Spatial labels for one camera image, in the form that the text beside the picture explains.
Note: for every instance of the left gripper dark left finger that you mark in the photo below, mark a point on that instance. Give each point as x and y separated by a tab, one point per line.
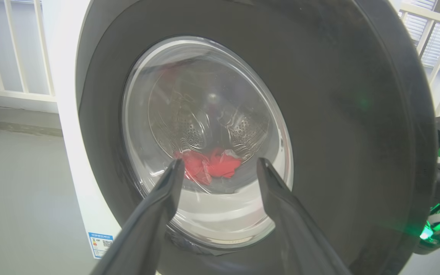
143	233

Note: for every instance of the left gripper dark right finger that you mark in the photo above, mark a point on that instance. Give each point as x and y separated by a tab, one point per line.
296	236

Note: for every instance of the red garment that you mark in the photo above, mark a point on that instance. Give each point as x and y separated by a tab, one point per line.
220	166

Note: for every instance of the white washing machine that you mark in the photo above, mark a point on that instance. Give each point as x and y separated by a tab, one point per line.
67	114

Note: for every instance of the dark grey glass washer door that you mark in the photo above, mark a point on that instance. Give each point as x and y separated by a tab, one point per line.
338	114

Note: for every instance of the steel washer drum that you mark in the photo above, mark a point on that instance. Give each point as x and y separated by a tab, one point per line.
197	126

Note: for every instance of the blue energy label sticker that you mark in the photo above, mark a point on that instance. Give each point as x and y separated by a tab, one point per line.
101	244

